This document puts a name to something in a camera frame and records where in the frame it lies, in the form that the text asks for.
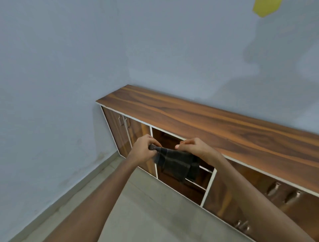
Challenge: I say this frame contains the person's left hand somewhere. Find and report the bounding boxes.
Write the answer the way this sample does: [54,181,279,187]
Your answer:
[126,134,163,168]

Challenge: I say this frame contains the person's right hand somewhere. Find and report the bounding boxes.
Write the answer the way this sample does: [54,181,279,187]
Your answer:
[174,137,223,166]

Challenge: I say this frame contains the dark plaid cleaning cloth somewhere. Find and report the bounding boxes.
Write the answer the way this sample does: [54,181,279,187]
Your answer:
[148,144,201,185]

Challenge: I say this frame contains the person's left forearm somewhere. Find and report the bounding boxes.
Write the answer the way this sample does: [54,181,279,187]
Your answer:
[44,158,139,242]

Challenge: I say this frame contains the person's right forearm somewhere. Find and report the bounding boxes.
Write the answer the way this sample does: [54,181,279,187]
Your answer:
[214,155,316,242]

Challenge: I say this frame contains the beige tiled floor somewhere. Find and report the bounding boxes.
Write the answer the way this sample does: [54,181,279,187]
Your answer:
[21,156,253,242]

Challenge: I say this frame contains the brown wooden cabinet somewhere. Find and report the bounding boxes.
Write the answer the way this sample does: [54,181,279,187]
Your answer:
[95,84,319,242]

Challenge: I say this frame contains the yellow wall sticker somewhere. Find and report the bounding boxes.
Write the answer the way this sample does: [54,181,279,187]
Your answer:
[253,0,283,18]

